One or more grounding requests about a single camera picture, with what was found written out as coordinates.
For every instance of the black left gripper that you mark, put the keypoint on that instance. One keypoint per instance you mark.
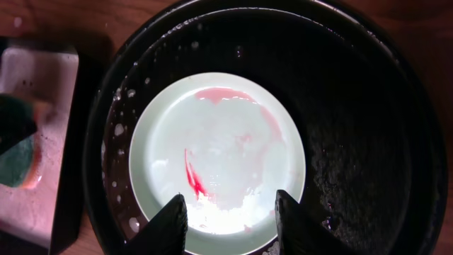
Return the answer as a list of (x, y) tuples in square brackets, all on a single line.
[(17, 121)]

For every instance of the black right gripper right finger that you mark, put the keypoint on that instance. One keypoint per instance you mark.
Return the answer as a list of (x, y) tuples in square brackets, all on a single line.
[(298, 234)]

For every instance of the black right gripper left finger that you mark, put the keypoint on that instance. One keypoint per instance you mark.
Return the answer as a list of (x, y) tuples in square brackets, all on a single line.
[(164, 234)]

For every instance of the green and orange sponge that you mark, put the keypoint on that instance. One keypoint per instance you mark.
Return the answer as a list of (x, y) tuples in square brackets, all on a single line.
[(19, 165)]

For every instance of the mint plate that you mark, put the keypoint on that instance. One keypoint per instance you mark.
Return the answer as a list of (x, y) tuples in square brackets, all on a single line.
[(227, 145)]

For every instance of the black rectangular soapy water tray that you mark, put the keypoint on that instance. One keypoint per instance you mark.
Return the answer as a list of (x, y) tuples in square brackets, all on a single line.
[(46, 219)]

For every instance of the round black tray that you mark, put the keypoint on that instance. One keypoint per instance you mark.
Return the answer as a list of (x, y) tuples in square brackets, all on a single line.
[(377, 167)]

